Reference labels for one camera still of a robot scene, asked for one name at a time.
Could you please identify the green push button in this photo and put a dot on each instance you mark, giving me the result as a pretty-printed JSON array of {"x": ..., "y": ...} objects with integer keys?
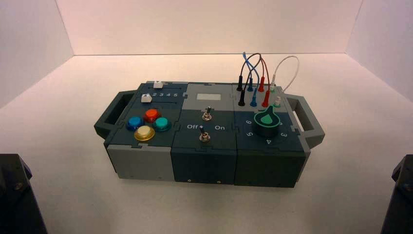
[{"x": 162, "y": 123}]

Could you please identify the teal and grey control box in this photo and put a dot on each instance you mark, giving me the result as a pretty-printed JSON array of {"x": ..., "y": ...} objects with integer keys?
[{"x": 203, "y": 164}]

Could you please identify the red push button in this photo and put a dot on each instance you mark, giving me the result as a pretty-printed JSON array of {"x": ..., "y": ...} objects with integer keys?
[{"x": 152, "y": 115}]

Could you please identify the white slider knob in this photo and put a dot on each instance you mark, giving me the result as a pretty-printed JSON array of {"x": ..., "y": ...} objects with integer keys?
[
  {"x": 158, "y": 85},
  {"x": 146, "y": 99}
]

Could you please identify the black green rotary knob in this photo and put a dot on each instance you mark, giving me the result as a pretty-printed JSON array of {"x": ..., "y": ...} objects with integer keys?
[{"x": 267, "y": 124}]

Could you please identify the yellow push button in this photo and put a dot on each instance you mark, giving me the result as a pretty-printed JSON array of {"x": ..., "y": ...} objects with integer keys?
[{"x": 144, "y": 132}]

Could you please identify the blue push button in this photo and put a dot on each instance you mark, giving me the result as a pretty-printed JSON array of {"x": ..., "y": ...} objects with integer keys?
[{"x": 135, "y": 123}]

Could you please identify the metal toggle switch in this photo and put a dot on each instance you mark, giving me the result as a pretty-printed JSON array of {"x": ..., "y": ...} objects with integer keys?
[
  {"x": 204, "y": 137},
  {"x": 207, "y": 115}
]

